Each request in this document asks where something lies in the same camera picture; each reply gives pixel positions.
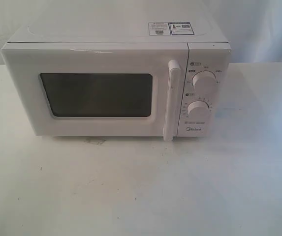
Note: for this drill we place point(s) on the white microwave oven body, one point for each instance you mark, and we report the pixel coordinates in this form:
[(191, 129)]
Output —
[(208, 49)]

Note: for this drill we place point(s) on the right blue label sticker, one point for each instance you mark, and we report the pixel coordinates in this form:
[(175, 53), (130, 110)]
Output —
[(181, 28)]

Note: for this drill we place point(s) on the white control knob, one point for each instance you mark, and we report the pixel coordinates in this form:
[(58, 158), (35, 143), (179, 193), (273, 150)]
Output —
[(198, 109), (204, 82)]

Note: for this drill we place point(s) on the upper white control knob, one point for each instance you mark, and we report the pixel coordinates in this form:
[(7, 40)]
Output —
[(204, 82)]

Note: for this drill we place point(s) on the white microwave door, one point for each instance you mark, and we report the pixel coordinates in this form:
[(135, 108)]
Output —
[(99, 89)]

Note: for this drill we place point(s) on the lower white control knob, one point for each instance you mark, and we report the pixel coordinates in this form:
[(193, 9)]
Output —
[(198, 109)]

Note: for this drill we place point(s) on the left warning sticker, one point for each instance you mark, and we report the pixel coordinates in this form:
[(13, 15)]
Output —
[(158, 28)]

